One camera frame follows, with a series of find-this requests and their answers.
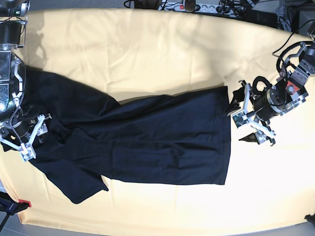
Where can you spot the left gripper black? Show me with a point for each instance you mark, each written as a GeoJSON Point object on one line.
{"type": "Point", "coordinates": [266, 106]}

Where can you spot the black corner clamp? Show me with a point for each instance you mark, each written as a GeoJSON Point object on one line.
{"type": "Point", "coordinates": [311, 219]}

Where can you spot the white power strip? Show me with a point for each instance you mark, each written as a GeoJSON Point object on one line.
{"type": "Point", "coordinates": [200, 8]}

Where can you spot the dark navy T-shirt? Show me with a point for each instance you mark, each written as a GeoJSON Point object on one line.
{"type": "Point", "coordinates": [182, 139]}

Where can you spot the red black table clamp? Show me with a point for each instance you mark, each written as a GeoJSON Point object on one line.
{"type": "Point", "coordinates": [11, 207]}

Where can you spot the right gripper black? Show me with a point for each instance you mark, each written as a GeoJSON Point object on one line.
{"type": "Point", "coordinates": [30, 132]}

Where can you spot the cream yellow table cloth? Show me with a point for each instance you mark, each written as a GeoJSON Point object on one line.
{"type": "Point", "coordinates": [132, 53]}

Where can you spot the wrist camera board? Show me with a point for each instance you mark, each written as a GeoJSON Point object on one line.
{"type": "Point", "coordinates": [27, 152]}
{"type": "Point", "coordinates": [240, 118]}

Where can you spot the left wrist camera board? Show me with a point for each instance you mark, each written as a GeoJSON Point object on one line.
{"type": "Point", "coordinates": [240, 118]}

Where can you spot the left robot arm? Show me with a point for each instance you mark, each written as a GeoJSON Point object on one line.
{"type": "Point", "coordinates": [295, 65]}

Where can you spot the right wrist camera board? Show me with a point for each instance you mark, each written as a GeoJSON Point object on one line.
{"type": "Point", "coordinates": [27, 152]}

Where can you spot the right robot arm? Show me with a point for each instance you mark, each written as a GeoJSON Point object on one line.
{"type": "Point", "coordinates": [24, 114]}

